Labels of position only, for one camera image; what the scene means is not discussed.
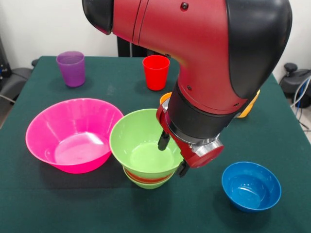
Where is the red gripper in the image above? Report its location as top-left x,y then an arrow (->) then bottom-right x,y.
156,100 -> 225,178

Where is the red bowl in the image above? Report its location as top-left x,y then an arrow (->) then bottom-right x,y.
125,168 -> 174,183

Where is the large green bowl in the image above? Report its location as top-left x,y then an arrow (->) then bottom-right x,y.
109,108 -> 185,174

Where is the large pink bowl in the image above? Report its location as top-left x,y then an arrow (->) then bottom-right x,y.
25,98 -> 124,174

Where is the small green bowl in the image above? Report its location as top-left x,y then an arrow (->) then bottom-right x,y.
123,166 -> 173,190

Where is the orange cup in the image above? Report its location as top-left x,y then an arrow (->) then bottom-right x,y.
159,92 -> 173,104

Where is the red cup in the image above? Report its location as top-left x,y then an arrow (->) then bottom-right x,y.
142,55 -> 170,92

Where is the blue bowl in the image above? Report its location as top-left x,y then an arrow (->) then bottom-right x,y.
221,162 -> 282,214

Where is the yellow cup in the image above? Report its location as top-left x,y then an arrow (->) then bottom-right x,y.
237,89 -> 260,119

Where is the dark green tablecloth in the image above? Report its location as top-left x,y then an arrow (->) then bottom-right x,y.
0,56 -> 311,233

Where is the purple cup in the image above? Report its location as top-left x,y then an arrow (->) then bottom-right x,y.
55,50 -> 86,88

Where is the black wheeled base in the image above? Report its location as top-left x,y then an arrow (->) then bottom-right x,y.
0,67 -> 33,101
279,62 -> 311,99

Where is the blue cable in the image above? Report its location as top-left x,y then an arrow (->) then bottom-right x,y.
293,77 -> 311,110

